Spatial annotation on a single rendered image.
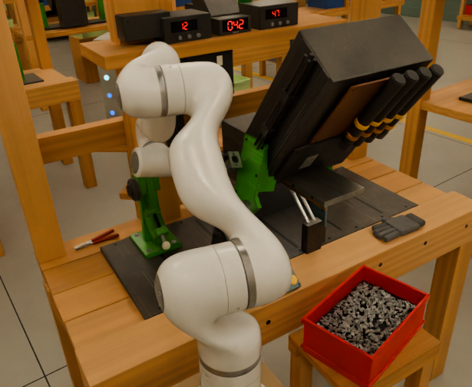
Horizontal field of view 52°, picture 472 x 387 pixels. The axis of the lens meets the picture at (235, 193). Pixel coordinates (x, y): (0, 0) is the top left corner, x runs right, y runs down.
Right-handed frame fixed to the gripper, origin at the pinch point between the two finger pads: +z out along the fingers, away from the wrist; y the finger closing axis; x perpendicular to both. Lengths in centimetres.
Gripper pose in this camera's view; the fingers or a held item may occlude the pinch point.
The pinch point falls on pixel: (229, 162)
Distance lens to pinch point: 152.1
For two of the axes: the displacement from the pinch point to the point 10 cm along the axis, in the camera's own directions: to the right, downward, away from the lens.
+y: -2.4, -9.3, 2.9
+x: -5.0, 3.8, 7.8
